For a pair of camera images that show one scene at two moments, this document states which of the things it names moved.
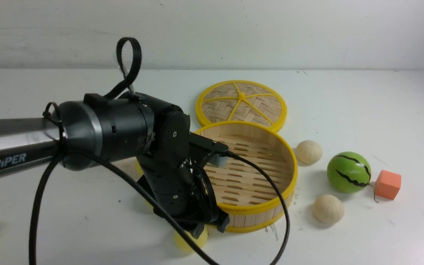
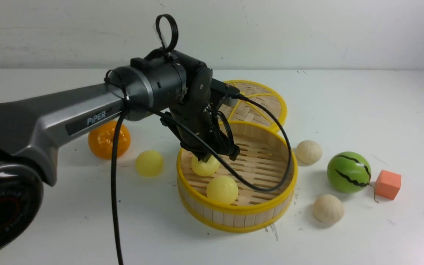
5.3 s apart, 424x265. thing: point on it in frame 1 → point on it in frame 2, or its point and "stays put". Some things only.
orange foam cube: [388, 185] stays put
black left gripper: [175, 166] → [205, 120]
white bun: [328, 209] stays put
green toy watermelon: [348, 172] stays put
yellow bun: [184, 244] → [222, 189]
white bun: [308, 152] stays put
